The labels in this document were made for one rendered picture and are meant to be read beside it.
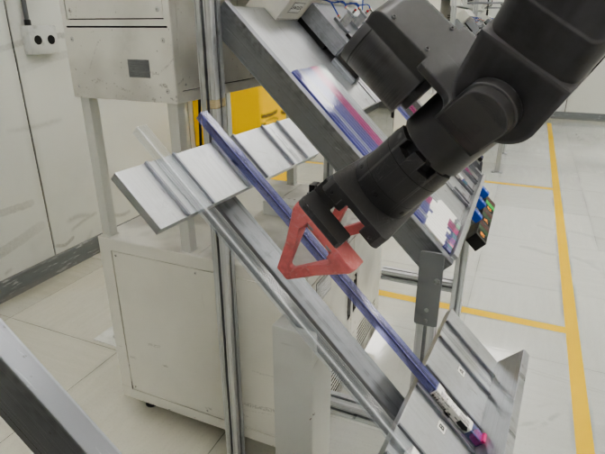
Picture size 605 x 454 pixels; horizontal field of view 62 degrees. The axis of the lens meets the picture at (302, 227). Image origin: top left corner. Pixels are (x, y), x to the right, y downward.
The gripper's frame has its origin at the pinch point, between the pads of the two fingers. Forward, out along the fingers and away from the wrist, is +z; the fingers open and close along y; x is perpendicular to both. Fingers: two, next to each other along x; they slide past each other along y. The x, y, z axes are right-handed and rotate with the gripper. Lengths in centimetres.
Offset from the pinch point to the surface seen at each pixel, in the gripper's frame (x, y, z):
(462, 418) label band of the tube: 25.9, -10.1, 6.5
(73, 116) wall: -129, -131, 155
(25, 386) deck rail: -5.7, 21.4, 13.1
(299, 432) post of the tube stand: 17.7, -7.7, 27.0
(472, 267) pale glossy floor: 59, -210, 80
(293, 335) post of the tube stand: 6.6, -7.8, 16.6
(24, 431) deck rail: -3.5, 21.6, 17.6
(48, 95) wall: -136, -119, 146
